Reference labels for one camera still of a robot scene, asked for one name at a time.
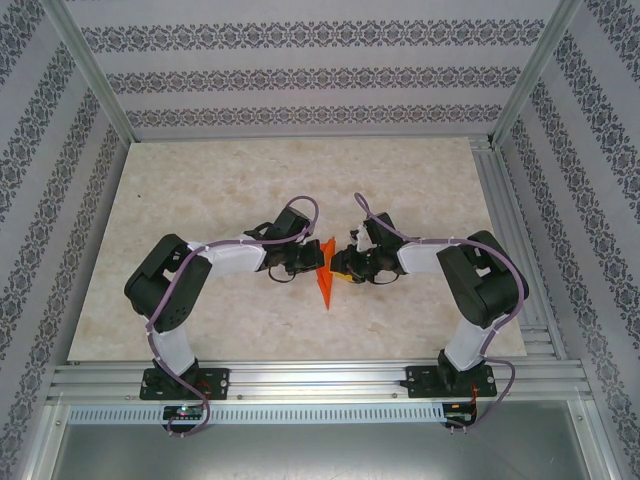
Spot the orange paper sheet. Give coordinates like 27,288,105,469
314,238,339,311

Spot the grey metal panel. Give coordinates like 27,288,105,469
49,424,611,480

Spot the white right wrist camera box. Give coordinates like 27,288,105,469
349,225,374,251

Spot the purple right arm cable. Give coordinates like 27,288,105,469
352,192,530,435

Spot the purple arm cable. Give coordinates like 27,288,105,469
352,192,530,435
144,194,322,439

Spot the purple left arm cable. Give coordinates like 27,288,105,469
144,194,322,439

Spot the long aluminium mounting rail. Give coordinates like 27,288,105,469
47,357,594,404

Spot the aluminium side rail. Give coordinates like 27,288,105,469
469,135,570,362

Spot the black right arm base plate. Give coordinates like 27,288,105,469
404,364,499,400

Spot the slotted grey cable duct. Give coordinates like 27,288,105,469
67,403,449,425

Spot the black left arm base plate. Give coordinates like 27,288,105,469
138,367,231,401

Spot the aluminium frame post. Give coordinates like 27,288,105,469
487,0,586,149
44,0,139,146

